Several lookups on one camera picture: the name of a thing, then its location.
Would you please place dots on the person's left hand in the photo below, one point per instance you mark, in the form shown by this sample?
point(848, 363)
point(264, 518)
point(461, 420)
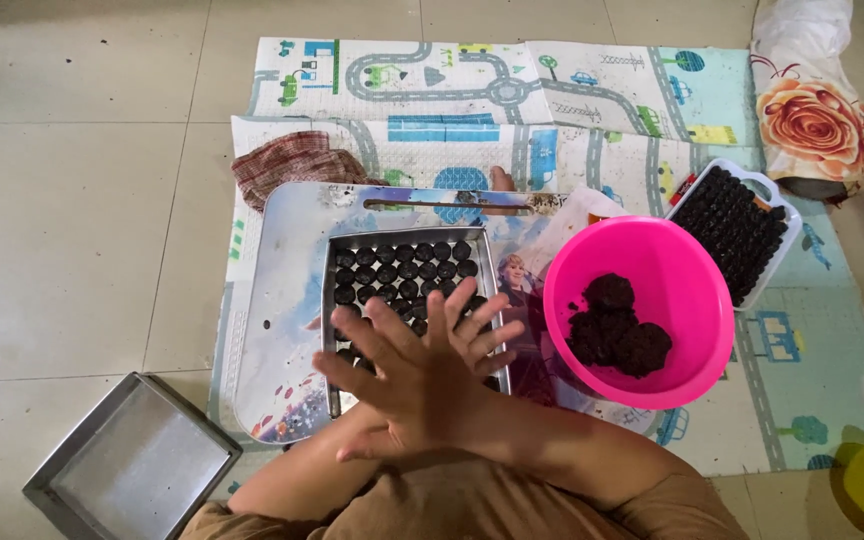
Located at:
point(496, 337)

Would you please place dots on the person's right hand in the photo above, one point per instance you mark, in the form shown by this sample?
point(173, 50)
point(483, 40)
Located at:
point(417, 397)

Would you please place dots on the person's left fingers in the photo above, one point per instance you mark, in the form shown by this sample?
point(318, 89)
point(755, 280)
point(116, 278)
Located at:
point(499, 336)

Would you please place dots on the dark dough lump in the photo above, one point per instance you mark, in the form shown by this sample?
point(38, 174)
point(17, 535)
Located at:
point(619, 337)

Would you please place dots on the metal baking tray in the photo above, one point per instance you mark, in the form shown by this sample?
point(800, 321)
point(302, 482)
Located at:
point(402, 234)

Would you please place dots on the white plastic sheet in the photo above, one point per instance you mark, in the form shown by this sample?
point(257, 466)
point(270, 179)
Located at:
point(574, 214)

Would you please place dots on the person's foot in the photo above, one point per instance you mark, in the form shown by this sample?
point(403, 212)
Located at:
point(503, 180)

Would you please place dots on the person's brown shirt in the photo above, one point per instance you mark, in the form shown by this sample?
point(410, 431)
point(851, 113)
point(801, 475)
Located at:
point(477, 510)

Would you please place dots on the pink plastic bowl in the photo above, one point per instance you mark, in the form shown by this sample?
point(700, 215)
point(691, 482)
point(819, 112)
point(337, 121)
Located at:
point(672, 277)

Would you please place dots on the cartoon print plastic board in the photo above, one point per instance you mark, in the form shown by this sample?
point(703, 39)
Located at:
point(289, 262)

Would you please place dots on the small red packet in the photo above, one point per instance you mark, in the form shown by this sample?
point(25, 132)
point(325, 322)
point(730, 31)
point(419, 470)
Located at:
point(682, 190)

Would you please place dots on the heap of dark dough balls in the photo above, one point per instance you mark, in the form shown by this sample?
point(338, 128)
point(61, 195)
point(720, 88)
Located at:
point(732, 225)

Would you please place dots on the red checkered cloth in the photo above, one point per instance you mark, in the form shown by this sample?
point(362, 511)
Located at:
point(289, 161)

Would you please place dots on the road print play mat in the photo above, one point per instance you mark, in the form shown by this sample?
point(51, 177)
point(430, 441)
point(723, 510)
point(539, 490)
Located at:
point(627, 90)

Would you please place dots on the white plastic basket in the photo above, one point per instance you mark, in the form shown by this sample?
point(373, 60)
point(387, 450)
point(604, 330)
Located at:
point(790, 232)

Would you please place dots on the floral print bolster cushion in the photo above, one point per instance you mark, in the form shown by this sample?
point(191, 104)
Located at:
point(814, 120)

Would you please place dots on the empty metal tray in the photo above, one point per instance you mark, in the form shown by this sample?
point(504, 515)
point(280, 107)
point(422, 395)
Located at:
point(139, 465)

